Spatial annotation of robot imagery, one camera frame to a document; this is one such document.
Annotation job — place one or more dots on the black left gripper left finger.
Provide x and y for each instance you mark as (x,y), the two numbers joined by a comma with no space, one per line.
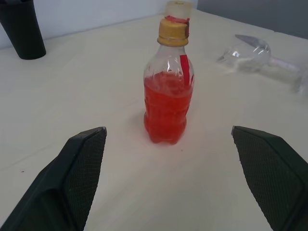
(72,178)

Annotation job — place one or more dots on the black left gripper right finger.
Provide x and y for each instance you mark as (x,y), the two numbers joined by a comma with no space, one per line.
(272,173)

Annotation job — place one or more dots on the bottle with red liquid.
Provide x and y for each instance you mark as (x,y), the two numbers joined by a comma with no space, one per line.
(166,108)

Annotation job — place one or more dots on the clear wine glass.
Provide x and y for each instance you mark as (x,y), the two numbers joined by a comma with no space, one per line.
(250,55)

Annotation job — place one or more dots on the yellow bottle cap red tape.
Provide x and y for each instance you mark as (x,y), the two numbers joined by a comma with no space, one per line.
(172,30)

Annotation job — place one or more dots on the translucent tape roll yellow core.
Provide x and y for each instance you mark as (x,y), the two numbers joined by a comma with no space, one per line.
(179,9)

